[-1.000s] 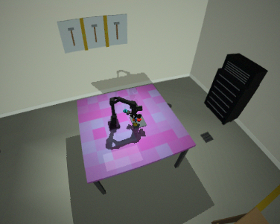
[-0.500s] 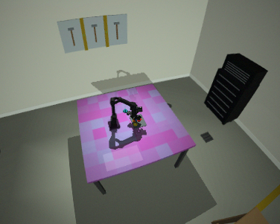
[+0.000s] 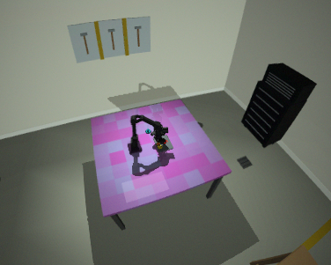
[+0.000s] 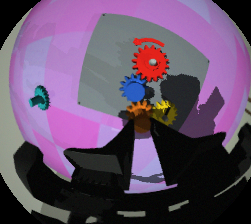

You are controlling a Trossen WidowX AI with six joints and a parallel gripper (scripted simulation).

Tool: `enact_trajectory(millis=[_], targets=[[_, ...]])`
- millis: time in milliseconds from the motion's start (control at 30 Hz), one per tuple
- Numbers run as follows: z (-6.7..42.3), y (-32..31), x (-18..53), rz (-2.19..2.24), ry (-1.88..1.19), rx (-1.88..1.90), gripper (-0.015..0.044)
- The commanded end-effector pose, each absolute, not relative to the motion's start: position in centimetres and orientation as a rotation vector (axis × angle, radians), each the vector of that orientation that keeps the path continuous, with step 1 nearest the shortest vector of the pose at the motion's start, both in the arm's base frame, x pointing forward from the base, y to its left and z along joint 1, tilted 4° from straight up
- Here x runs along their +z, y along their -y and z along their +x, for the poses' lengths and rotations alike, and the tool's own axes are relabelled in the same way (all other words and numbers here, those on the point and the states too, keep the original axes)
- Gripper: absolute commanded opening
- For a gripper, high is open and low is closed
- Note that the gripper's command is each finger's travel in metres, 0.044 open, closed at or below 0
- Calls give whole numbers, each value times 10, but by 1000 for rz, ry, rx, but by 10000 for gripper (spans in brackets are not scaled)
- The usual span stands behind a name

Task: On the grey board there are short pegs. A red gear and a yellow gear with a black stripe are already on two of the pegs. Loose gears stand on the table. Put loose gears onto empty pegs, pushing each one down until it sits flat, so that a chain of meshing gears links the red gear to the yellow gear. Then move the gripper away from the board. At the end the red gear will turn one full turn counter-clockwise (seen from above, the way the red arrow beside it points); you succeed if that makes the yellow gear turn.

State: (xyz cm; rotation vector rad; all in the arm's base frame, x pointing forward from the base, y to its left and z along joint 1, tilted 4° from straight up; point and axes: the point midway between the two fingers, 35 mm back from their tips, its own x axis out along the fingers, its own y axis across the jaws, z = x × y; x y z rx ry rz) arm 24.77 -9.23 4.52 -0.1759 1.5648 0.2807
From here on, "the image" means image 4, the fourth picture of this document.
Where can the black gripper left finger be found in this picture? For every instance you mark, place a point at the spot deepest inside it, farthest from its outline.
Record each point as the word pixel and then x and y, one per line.
pixel 116 156

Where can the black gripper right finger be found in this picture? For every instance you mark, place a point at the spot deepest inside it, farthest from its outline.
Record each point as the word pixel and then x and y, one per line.
pixel 176 151

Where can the blue gear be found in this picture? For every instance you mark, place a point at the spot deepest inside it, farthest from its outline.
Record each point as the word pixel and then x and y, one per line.
pixel 133 89

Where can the dark teal gear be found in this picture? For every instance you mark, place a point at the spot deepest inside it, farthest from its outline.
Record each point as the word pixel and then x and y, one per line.
pixel 40 98

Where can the yellow gear with black stripe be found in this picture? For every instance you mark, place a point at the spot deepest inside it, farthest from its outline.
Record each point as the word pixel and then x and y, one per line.
pixel 164 108

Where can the red curved arrow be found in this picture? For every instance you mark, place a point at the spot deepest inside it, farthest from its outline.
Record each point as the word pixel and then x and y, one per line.
pixel 138 41

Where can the red gear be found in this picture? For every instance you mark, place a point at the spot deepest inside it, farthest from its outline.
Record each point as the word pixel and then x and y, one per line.
pixel 143 65

